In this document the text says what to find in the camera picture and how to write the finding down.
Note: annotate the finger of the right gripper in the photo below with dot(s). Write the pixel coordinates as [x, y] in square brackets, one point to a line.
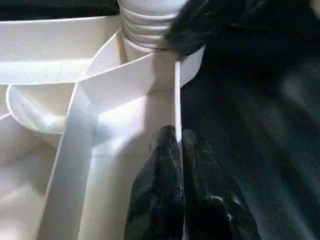
[192, 27]

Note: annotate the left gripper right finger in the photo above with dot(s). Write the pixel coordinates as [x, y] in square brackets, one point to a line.
[212, 205]

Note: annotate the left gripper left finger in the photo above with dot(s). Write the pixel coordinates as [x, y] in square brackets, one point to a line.
[160, 190]

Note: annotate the white plastic table top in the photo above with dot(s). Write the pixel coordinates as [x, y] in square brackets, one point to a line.
[100, 100]

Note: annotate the black work mat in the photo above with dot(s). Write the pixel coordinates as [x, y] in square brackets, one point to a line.
[250, 125]

